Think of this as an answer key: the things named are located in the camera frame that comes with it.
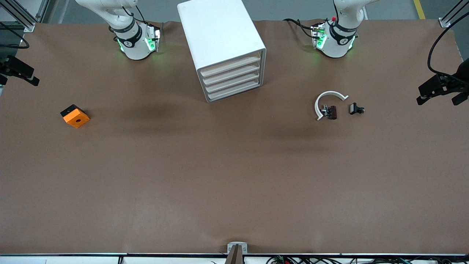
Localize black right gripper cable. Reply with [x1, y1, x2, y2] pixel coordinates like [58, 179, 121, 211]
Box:
[0, 21, 30, 49]

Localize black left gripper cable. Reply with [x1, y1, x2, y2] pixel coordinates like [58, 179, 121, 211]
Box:
[427, 13, 469, 79]

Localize black left arm base cable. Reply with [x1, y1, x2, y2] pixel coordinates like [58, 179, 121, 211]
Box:
[283, 18, 317, 40]

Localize white table edge rail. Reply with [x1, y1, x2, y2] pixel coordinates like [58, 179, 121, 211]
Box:
[0, 253, 469, 264]

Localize tangled black cables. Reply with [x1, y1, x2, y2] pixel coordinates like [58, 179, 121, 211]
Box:
[266, 256, 469, 264]

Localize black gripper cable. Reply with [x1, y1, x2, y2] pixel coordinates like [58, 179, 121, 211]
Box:
[0, 21, 30, 49]
[427, 13, 469, 79]

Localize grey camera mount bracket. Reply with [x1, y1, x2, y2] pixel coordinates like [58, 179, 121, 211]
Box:
[226, 241, 248, 264]

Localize orange block with black part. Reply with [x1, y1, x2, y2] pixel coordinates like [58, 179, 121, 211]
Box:
[60, 104, 91, 129]

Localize aluminium frame profile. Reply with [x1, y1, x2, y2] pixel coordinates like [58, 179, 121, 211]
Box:
[438, 0, 469, 29]
[0, 0, 50, 33]

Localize small brown component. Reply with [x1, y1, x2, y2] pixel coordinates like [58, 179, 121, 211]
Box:
[321, 105, 338, 120]

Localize white curved plastic ring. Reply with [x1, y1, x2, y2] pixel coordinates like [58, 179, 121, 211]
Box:
[315, 91, 349, 121]

